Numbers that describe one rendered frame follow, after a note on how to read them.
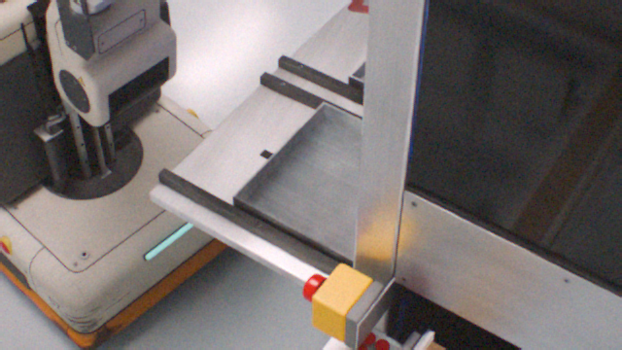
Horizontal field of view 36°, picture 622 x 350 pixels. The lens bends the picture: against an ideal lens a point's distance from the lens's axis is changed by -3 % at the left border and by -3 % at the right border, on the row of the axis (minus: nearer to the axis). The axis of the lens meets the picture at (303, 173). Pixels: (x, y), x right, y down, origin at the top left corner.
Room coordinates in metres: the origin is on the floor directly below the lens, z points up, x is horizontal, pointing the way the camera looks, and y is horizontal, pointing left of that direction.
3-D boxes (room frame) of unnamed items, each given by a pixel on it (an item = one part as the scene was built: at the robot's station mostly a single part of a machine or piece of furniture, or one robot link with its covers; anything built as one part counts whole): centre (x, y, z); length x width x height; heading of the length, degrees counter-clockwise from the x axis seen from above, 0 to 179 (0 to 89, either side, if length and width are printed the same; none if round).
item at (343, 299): (0.75, -0.06, 1.00); 0.08 x 0.07 x 0.07; 56
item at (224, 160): (1.20, -0.14, 0.87); 0.70 x 0.48 x 0.02; 146
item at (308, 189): (1.02, -0.10, 0.90); 0.34 x 0.26 x 0.04; 56
